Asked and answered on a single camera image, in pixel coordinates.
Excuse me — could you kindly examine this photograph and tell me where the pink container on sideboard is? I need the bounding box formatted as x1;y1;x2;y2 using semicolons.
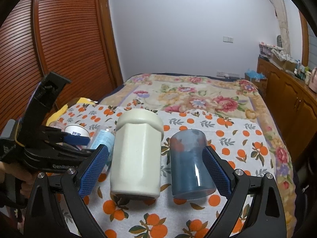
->
308;67;317;93

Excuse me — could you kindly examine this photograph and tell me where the cardboard box with blue items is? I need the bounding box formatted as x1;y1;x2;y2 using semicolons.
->
244;69;268;90

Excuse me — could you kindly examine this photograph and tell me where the orange-print white cloth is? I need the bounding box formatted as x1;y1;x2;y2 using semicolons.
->
47;103;276;238

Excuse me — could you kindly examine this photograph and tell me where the white paper cup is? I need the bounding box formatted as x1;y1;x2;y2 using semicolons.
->
64;124;91;150

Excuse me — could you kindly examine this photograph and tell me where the floral bed blanket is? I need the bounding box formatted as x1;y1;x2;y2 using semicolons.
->
101;74;297;237

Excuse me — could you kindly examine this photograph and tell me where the brown wooden sideboard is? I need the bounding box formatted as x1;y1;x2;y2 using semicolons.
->
257;58;316;163

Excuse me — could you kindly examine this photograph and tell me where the clutter of boxes on sideboard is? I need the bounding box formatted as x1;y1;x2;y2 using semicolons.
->
259;42;307;80

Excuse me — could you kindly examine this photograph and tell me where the white wall switch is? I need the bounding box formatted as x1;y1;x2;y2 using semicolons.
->
223;36;234;44

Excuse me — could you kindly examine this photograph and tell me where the yellow plush pillow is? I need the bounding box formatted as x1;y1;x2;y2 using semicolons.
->
46;97;98;127

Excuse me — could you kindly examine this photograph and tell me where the white wall socket strip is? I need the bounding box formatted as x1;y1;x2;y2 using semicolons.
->
217;71;240;79

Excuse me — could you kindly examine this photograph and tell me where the person's hand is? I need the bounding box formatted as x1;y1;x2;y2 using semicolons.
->
0;162;36;198

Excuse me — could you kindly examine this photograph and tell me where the blue translucent plastic cup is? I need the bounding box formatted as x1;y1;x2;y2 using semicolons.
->
170;129;216;200

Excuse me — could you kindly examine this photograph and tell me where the light blue clear cup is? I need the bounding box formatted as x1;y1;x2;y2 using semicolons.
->
88;125;115;174

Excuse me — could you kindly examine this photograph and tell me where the brown louvered wardrobe door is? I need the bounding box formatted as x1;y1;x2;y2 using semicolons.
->
1;0;123;126

